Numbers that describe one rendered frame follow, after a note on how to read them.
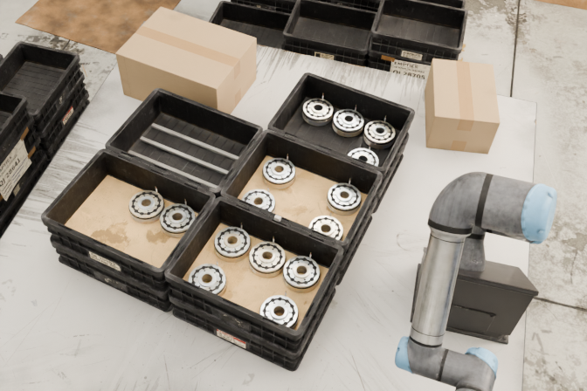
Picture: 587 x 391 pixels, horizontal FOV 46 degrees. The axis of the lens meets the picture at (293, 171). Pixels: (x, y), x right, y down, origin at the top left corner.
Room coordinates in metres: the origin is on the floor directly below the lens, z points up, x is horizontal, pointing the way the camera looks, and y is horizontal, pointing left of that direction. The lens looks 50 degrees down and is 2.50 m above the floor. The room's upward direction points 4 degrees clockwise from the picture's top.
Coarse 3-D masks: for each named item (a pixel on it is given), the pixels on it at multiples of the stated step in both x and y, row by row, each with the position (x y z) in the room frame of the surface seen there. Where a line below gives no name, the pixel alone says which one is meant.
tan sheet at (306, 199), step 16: (256, 176) 1.37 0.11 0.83; (304, 176) 1.38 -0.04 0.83; (320, 176) 1.38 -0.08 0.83; (272, 192) 1.31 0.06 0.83; (288, 192) 1.31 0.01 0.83; (304, 192) 1.32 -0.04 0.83; (320, 192) 1.32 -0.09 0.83; (288, 208) 1.25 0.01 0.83; (304, 208) 1.26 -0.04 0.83; (320, 208) 1.26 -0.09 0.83; (304, 224) 1.20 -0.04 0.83
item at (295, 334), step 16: (240, 208) 1.17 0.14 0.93; (288, 224) 1.12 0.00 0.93; (192, 240) 1.05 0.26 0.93; (320, 240) 1.08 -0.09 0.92; (176, 256) 0.99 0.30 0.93; (336, 256) 1.03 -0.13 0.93; (192, 288) 0.90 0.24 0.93; (320, 288) 0.92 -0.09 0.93; (224, 304) 0.86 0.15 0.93; (256, 320) 0.83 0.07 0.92; (272, 320) 0.82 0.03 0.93; (304, 320) 0.83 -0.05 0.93; (288, 336) 0.79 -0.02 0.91
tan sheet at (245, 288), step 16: (256, 240) 1.13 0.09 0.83; (208, 256) 1.06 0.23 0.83; (288, 256) 1.08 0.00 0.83; (224, 272) 1.01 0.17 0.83; (240, 272) 1.02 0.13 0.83; (320, 272) 1.03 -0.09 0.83; (240, 288) 0.97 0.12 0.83; (256, 288) 0.97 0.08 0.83; (272, 288) 0.97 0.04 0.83; (240, 304) 0.92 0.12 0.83; (256, 304) 0.92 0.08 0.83; (304, 304) 0.93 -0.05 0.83
